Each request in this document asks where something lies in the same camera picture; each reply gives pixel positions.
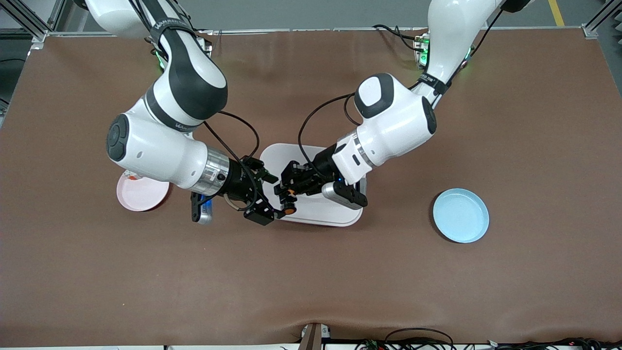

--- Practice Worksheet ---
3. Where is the black orange push-button switch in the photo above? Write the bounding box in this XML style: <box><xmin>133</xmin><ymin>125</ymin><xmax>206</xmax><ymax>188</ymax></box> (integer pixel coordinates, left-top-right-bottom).
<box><xmin>281</xmin><ymin>189</ymin><xmax>298</xmax><ymax>215</ymax></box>

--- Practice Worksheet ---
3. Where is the white lidded box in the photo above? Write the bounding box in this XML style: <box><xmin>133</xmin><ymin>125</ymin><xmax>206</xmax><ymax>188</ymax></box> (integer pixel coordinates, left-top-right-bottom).
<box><xmin>260</xmin><ymin>143</ymin><xmax>367</xmax><ymax>228</ymax></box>

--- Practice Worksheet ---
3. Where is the pink round plate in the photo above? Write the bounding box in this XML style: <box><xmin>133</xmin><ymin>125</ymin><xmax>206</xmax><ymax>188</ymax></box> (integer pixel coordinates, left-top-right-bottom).
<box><xmin>117</xmin><ymin>170</ymin><xmax>170</xmax><ymax>212</ymax></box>

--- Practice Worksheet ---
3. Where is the light blue round plate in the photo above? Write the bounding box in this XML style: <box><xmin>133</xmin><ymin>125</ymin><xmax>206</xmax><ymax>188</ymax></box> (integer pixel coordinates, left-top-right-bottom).
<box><xmin>432</xmin><ymin>188</ymin><xmax>490</xmax><ymax>244</ymax></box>

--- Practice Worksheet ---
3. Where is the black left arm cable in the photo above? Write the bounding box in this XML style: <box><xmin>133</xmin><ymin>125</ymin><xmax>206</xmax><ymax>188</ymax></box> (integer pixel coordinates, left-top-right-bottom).
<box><xmin>297</xmin><ymin>92</ymin><xmax>360</xmax><ymax>178</ymax></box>

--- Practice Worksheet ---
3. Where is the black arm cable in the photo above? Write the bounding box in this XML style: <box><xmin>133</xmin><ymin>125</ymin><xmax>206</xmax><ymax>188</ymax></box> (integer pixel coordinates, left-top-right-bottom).
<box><xmin>297</xmin><ymin>92</ymin><xmax>360</xmax><ymax>178</ymax></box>
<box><xmin>203</xmin><ymin>111</ymin><xmax>260</xmax><ymax>212</ymax></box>

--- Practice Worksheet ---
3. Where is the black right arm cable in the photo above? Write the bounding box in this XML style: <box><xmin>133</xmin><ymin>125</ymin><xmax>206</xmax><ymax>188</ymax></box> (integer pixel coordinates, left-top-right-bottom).
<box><xmin>203</xmin><ymin>111</ymin><xmax>260</xmax><ymax>212</ymax></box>

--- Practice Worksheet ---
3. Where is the metal table edge bracket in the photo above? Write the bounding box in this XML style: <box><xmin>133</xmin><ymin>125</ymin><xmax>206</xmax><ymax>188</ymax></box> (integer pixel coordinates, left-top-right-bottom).
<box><xmin>298</xmin><ymin>322</ymin><xmax>332</xmax><ymax>350</ymax></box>

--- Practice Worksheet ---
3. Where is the aluminium table edge rail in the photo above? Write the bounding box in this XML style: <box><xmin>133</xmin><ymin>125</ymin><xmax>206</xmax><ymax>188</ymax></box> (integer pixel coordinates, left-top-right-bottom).
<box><xmin>29</xmin><ymin>27</ymin><xmax>598</xmax><ymax>38</ymax></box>

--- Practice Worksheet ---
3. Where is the black base power cable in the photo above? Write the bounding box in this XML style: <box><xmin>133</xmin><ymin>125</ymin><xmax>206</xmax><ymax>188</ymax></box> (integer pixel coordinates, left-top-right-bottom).
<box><xmin>373</xmin><ymin>24</ymin><xmax>428</xmax><ymax>50</ymax></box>

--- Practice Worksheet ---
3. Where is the black looped cable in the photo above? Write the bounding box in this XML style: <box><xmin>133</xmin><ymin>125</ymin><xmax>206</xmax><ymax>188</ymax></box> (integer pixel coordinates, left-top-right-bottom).
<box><xmin>384</xmin><ymin>328</ymin><xmax>455</xmax><ymax>350</ymax></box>

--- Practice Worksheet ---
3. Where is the aluminium frame post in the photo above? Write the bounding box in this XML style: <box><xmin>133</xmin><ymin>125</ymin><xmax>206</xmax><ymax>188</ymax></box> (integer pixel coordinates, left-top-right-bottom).
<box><xmin>0</xmin><ymin>0</ymin><xmax>66</xmax><ymax>44</ymax></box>
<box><xmin>582</xmin><ymin>0</ymin><xmax>622</xmax><ymax>39</ymax></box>

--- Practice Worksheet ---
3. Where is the black cable bundle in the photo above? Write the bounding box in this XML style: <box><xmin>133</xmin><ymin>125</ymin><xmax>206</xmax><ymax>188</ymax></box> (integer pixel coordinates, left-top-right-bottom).
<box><xmin>355</xmin><ymin>337</ymin><xmax>622</xmax><ymax>350</ymax></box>

